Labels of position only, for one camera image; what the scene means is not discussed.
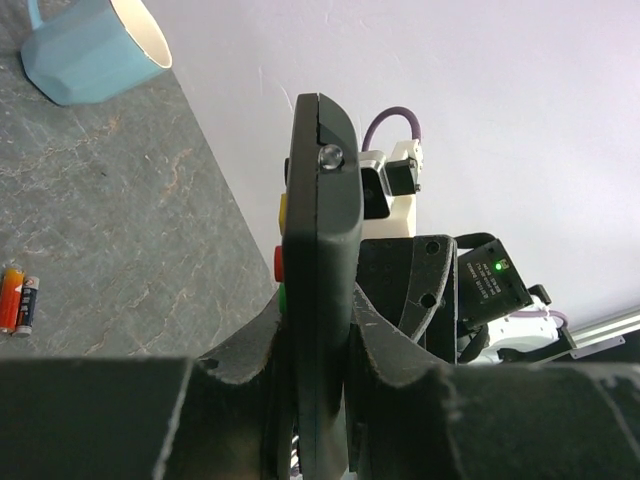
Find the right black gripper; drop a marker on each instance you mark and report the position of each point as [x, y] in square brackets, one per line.
[413, 283]

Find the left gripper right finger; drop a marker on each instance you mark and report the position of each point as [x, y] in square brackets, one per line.
[412, 416]

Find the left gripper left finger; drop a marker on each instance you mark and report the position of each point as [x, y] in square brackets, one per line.
[225, 415]

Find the black remote control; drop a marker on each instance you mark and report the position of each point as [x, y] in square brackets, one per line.
[320, 247]

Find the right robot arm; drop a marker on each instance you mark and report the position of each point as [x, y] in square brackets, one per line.
[462, 299]

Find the black silver battery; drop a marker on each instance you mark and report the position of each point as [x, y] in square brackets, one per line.
[27, 306]

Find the orange battery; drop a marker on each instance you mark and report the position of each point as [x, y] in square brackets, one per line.
[11, 291]

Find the light blue mug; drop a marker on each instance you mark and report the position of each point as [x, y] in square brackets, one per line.
[93, 51]

